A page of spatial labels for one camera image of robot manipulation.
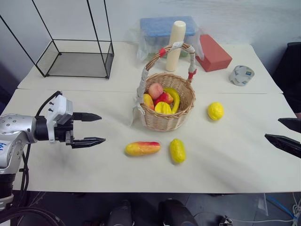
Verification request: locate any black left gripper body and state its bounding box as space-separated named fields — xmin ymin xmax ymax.
xmin=54 ymin=118 xmax=76 ymax=146

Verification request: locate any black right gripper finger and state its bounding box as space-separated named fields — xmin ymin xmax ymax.
xmin=264 ymin=133 xmax=301 ymax=159
xmin=277 ymin=118 xmax=301 ymax=134

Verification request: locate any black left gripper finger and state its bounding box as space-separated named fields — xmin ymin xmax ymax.
xmin=72 ymin=112 xmax=103 ymax=122
xmin=71 ymin=137 xmax=106 ymax=149

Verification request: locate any long yellow red mango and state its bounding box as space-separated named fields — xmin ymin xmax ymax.
xmin=124 ymin=141 xmax=161 ymax=157

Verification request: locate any white tape roll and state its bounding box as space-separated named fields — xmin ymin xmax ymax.
xmin=229 ymin=65 xmax=255 ymax=88

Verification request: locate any pink peach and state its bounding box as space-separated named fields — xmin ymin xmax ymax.
xmin=148 ymin=83 xmax=164 ymax=100

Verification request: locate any round yellow lemon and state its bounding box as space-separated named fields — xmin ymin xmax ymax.
xmin=207 ymin=102 xmax=225 ymax=121

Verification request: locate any dark rounded shape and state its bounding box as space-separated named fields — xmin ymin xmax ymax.
xmin=108 ymin=200 xmax=135 ymax=226
xmin=158 ymin=198 xmax=198 ymax=226

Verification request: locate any yellow starfruit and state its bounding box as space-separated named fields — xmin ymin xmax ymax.
xmin=154 ymin=101 xmax=175 ymax=115

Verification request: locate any red apple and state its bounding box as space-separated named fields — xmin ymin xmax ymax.
xmin=154 ymin=92 xmax=174 ymax=106

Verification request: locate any long yellow lemon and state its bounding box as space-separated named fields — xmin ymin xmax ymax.
xmin=169 ymin=138 xmax=186 ymax=164

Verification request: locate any yellow green banana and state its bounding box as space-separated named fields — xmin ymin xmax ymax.
xmin=163 ymin=87 xmax=181 ymax=114

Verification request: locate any red brick block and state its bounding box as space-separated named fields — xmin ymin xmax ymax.
xmin=195 ymin=34 xmax=233 ymax=73

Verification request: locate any cream cylinder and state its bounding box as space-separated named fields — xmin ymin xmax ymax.
xmin=165 ymin=20 xmax=186 ymax=72

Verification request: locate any blue plastic container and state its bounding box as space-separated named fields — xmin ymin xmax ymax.
xmin=140 ymin=16 xmax=198 ymax=53

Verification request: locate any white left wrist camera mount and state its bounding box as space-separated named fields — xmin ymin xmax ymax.
xmin=46 ymin=94 xmax=74 ymax=143

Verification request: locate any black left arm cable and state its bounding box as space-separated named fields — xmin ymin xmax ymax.
xmin=19 ymin=90 xmax=62 ymax=193

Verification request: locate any black wire frame cage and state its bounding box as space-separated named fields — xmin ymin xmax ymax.
xmin=0 ymin=0 xmax=115 ymax=80

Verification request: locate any blue cable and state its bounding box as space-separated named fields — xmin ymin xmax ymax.
xmin=268 ymin=194 xmax=297 ymax=219

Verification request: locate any white cable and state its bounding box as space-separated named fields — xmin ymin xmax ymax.
xmin=291 ymin=192 xmax=301 ymax=226

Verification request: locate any wicker basket with handle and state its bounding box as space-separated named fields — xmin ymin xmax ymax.
xmin=132 ymin=41 xmax=198 ymax=132

